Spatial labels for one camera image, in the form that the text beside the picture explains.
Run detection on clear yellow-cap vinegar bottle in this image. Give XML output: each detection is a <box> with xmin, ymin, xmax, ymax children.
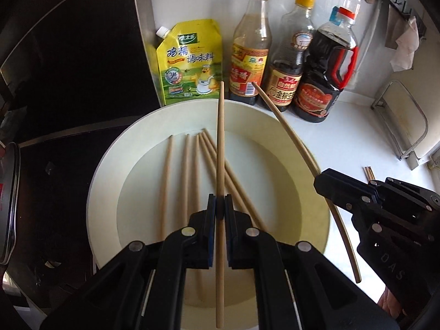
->
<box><xmin>228</xmin><ymin>0</ymin><xmax>272</xmax><ymax>107</ymax></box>

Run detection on white hanging cloth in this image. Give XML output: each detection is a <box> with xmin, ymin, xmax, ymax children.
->
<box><xmin>389</xmin><ymin>16</ymin><xmax>420</xmax><ymax>73</ymax></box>

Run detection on yellow-cap soy sauce bottle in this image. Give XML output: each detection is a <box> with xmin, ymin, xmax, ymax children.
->
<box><xmin>266</xmin><ymin>0</ymin><xmax>316</xmax><ymax>112</ymax></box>

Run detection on white round plate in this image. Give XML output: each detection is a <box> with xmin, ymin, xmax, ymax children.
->
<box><xmin>87</xmin><ymin>100</ymin><xmax>331</xmax><ymax>330</ymax></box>

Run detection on person's right hand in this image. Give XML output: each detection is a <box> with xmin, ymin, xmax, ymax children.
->
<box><xmin>377</xmin><ymin>288</ymin><xmax>407</xmax><ymax>318</ymax></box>

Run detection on white cutting board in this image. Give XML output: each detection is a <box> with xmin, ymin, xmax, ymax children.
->
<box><xmin>406</xmin><ymin>84</ymin><xmax>440</xmax><ymax>171</ymax></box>

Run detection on metal pot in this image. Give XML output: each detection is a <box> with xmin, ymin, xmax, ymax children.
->
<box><xmin>0</xmin><ymin>142</ymin><xmax>22</xmax><ymax>266</ymax></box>

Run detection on black stove top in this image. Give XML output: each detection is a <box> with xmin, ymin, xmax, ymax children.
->
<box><xmin>0</xmin><ymin>0</ymin><xmax>163</xmax><ymax>303</ymax></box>

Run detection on dark red-handled sauce jug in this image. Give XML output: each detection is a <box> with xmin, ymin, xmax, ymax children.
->
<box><xmin>292</xmin><ymin>6</ymin><xmax>360</xmax><ymax>123</ymax></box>

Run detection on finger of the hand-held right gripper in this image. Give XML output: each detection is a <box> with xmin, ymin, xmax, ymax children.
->
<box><xmin>368</xmin><ymin>177</ymin><xmax>440</xmax><ymax>214</ymax></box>
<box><xmin>314</xmin><ymin>168</ymin><xmax>434</xmax><ymax>248</ymax></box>

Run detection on yellow seasoning pouch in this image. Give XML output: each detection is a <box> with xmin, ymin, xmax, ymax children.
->
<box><xmin>147</xmin><ymin>18</ymin><xmax>225</xmax><ymax>107</ymax></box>

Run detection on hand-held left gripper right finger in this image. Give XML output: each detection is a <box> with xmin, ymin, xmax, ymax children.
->
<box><xmin>223</xmin><ymin>195</ymin><xmax>391</xmax><ymax>330</ymax></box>

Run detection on metal rack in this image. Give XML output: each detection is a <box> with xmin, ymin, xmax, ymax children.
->
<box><xmin>370</xmin><ymin>79</ymin><xmax>429</xmax><ymax>161</ymax></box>

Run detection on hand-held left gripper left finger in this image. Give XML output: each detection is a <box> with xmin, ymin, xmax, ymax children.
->
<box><xmin>39</xmin><ymin>194</ymin><xmax>218</xmax><ymax>330</ymax></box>

